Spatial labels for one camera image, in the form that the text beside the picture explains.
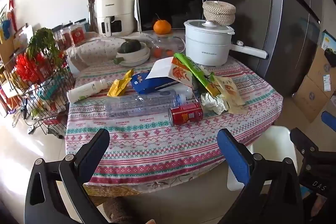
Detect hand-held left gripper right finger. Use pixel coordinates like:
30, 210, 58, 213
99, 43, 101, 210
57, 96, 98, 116
217, 128, 311, 224

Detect clear yellowish snack packet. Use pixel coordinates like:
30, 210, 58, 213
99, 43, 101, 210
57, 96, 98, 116
213, 75, 248, 114

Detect woven lidded basket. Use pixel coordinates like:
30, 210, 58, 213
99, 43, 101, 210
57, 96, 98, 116
202, 0, 236, 26

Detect dark green pumpkin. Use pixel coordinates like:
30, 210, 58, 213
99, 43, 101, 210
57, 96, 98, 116
117, 39, 142, 54

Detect glass teapot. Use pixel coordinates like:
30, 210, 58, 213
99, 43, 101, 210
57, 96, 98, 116
147, 32, 186, 59

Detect glass vase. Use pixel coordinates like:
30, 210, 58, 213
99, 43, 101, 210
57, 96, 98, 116
88, 2, 99, 32

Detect yellow patterned undercloth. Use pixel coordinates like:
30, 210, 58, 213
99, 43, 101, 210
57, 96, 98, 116
84, 181, 168, 201

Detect orange and white snack box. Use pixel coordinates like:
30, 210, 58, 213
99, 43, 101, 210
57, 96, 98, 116
145, 57, 195, 88

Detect large orange tangerine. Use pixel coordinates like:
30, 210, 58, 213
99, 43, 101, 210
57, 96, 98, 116
154, 14, 172, 35

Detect white air fryer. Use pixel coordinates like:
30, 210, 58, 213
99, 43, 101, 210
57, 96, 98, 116
95, 0, 137, 37

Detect floral fabric cushion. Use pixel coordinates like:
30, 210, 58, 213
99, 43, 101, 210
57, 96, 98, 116
66, 36, 126, 69

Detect patterned striped tablecloth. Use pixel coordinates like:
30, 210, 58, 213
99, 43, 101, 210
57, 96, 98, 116
65, 52, 284, 193

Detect black microwave oven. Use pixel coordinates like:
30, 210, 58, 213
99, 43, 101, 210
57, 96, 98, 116
134, 0, 219, 33

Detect clear plastic water bottle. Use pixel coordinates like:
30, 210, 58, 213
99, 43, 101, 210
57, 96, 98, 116
104, 89, 195, 118

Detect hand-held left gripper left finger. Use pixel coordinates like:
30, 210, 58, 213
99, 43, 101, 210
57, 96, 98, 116
24, 128, 111, 224

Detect grey refrigerator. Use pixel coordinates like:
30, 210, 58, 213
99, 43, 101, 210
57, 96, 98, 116
218, 0, 323, 97

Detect white plastic milk bottle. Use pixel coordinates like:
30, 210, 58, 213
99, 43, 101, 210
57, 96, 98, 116
67, 79, 109, 103

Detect blue printed box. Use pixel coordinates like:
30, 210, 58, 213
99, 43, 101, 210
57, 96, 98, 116
319, 30, 336, 67

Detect white electric cooking pot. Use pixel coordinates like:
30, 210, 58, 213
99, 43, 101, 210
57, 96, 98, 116
184, 19, 269, 67

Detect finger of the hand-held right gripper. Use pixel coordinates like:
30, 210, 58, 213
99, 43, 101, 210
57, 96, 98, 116
321, 110, 336, 132
290, 127, 323, 161

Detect red drink can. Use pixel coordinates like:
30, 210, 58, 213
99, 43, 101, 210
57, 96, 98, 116
168, 102, 204, 127

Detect green leafy plant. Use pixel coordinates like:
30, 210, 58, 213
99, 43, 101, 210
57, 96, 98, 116
26, 28, 66, 72

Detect green snack wrapper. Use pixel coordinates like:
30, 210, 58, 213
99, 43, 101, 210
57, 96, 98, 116
173, 53, 219, 97

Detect brown cardboard box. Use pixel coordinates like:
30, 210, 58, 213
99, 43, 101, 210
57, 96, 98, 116
308, 46, 336, 98
293, 74, 331, 123

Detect red snack packets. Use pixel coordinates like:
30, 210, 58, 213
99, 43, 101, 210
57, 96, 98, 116
14, 52, 53, 83

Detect black wire rack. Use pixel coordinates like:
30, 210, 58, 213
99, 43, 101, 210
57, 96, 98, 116
0, 53, 76, 139

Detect yellow wrapper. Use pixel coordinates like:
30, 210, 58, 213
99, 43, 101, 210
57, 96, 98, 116
107, 69, 135, 97

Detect blue carton box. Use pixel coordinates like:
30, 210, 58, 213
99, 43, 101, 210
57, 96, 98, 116
130, 70, 193, 95

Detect white tissue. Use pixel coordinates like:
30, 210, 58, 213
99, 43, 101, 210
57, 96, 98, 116
201, 93, 229, 115

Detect red-filled clear jar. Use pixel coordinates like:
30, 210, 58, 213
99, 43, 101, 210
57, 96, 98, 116
60, 26, 72, 48
70, 24, 86, 46

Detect white ceramic bowl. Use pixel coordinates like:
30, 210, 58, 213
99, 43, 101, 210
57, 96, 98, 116
116, 42, 150, 60

